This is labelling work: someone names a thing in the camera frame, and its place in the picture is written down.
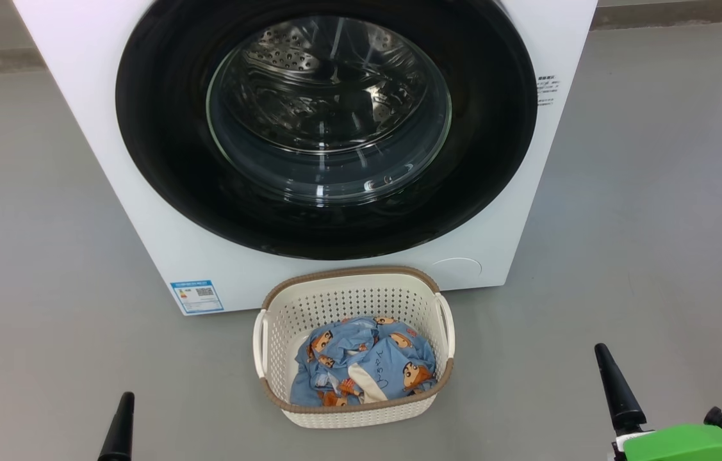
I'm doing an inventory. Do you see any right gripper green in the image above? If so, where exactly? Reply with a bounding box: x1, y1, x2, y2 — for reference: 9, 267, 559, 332
595, 344, 722, 461

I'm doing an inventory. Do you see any stainless steel washing machine drum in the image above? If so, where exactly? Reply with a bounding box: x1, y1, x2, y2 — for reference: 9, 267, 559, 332
220, 16, 448, 154

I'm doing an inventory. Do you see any round drain filter cover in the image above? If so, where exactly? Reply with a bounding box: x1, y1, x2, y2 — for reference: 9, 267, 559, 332
431, 257, 483, 290

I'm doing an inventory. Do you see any cream perforated laundry basket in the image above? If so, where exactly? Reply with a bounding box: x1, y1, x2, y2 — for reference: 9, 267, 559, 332
253, 266, 456, 428

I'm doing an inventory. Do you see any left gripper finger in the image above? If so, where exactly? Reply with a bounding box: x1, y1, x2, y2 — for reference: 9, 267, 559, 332
97, 392, 136, 461

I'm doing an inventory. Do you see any blue energy label sticker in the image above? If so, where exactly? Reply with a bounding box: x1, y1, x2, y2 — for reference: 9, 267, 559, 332
170, 280, 225, 315

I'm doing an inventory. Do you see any grey washing machine door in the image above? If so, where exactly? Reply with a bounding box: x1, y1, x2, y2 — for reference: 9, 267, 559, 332
115, 0, 538, 261

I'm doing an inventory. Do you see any white front-load washing machine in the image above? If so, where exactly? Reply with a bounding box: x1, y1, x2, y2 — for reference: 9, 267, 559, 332
13, 0, 598, 316

